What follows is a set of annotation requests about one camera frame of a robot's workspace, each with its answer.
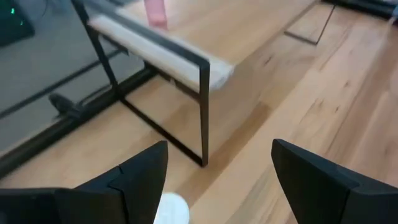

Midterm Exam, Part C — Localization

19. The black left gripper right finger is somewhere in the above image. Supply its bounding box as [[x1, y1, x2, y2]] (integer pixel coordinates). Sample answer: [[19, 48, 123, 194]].
[[271, 139, 398, 224]]

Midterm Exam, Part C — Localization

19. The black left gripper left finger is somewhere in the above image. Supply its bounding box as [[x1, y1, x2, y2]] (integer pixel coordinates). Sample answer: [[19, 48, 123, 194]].
[[0, 140, 169, 224]]

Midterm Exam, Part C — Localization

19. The orange medicine bottle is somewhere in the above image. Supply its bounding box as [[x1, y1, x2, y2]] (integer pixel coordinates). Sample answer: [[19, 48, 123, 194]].
[[154, 192, 190, 224]]

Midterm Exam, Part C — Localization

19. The large pink medicine bottle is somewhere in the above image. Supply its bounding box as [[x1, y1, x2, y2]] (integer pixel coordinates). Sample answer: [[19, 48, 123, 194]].
[[143, 0, 169, 31]]

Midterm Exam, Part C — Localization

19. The black computer with green lights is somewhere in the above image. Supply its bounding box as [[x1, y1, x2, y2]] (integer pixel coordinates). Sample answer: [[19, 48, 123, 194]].
[[0, 0, 35, 47]]

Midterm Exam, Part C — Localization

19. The black cable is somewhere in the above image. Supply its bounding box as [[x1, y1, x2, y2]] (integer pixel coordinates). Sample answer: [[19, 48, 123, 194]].
[[48, 82, 125, 121]]

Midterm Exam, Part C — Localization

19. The wooden shelf with metal frame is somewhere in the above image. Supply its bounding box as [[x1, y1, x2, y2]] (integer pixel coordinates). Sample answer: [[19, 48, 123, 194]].
[[70, 0, 336, 167]]

